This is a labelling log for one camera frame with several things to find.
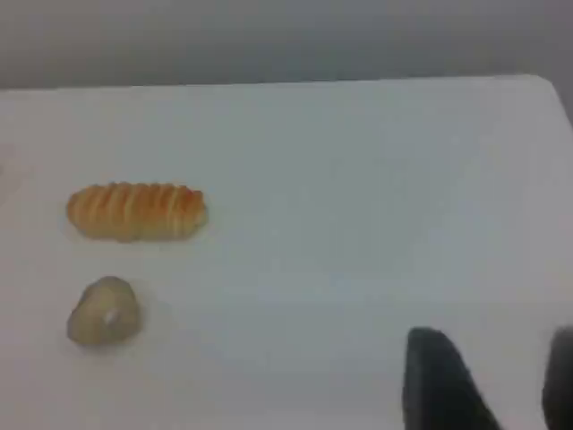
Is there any long striped orange bread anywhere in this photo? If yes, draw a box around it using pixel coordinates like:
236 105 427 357
65 181 210 244

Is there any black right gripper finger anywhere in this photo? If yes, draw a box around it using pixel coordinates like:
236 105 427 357
542 325 573 430
401 326 503 430

